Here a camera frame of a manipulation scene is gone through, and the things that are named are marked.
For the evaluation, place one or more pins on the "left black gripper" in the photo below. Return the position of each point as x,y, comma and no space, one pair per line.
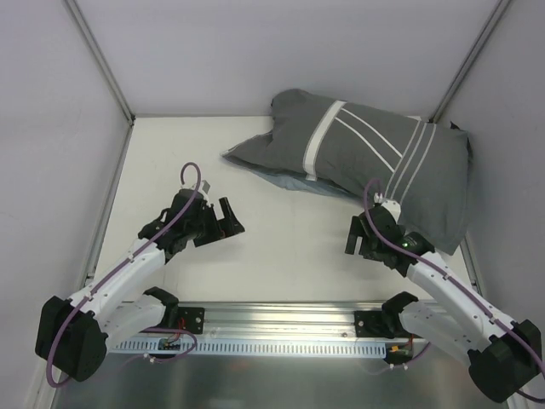
214,227

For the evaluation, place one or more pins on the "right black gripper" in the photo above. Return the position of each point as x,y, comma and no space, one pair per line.
366,240

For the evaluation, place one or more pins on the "grey striped pillowcase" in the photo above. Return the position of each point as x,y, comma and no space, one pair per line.
319,141

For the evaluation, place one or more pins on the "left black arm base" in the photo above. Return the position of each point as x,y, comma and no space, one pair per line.
187,317

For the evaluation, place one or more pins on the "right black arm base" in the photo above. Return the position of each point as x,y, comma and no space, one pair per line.
384,323

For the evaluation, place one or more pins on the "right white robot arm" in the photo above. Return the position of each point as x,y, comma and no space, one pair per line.
501,354

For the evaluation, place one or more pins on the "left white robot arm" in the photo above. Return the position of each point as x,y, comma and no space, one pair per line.
75,334

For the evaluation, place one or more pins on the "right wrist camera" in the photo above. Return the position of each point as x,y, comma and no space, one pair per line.
392,206

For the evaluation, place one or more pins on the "aluminium mounting rail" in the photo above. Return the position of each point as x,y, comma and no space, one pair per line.
310,321

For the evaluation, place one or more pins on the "white slotted cable duct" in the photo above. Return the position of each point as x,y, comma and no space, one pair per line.
252,347

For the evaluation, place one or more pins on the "left aluminium frame post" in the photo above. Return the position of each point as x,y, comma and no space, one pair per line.
90,41

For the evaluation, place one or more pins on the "aluminium frame post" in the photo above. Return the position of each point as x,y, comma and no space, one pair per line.
485,34
90,41

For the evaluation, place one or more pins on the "right aluminium frame post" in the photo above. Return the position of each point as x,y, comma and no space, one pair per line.
485,34

